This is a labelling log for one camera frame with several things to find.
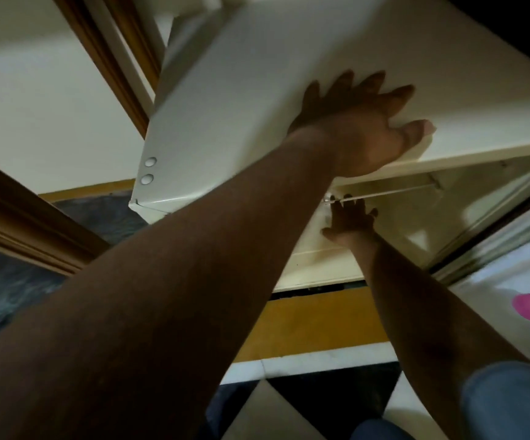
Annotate person's right hand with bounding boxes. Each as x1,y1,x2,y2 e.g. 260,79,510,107
321,194,380,249

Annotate person's left hand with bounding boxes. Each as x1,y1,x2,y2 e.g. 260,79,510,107
287,70,436,178

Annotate white refrigerator door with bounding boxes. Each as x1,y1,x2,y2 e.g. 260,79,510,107
129,0,530,225

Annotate person's left forearm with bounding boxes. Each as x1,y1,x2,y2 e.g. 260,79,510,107
0,126,340,440

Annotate person's right forearm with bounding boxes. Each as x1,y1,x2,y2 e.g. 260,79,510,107
351,233,530,440

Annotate white refrigerator body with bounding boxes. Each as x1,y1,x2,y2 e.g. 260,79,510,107
272,153,530,294

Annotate white cover with pink dot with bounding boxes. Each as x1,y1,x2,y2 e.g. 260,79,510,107
432,190,530,382

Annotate blue jeans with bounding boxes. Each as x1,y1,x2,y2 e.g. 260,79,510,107
351,360,530,440

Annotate brown wooden moulding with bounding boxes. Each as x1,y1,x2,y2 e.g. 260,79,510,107
0,151,111,277

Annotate white door shelf rail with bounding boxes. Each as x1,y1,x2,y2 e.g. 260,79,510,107
324,173,445,205

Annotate brown wooden door frame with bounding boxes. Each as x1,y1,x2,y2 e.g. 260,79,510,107
50,0,166,139

